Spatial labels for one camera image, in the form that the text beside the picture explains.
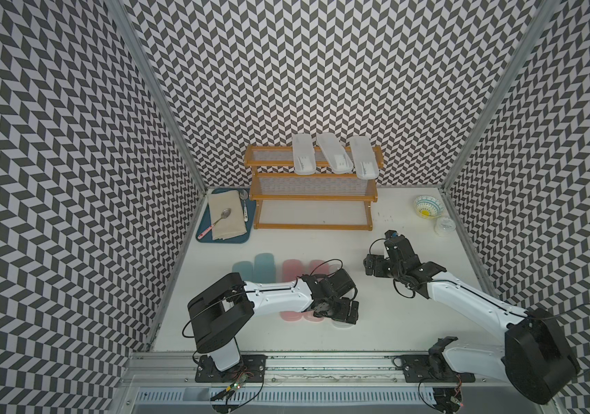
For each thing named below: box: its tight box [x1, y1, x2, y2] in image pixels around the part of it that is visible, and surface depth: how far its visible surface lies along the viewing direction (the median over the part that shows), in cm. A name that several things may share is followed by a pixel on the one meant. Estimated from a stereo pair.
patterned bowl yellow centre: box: [414, 194, 445, 220], surface depth 110 cm
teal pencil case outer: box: [232, 260, 254, 283], surface depth 95 cm
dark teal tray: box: [198, 189, 257, 244], surface depth 101 cm
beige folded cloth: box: [207, 189, 248, 241], surface depth 110 cm
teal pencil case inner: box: [253, 252, 277, 284], surface depth 96 cm
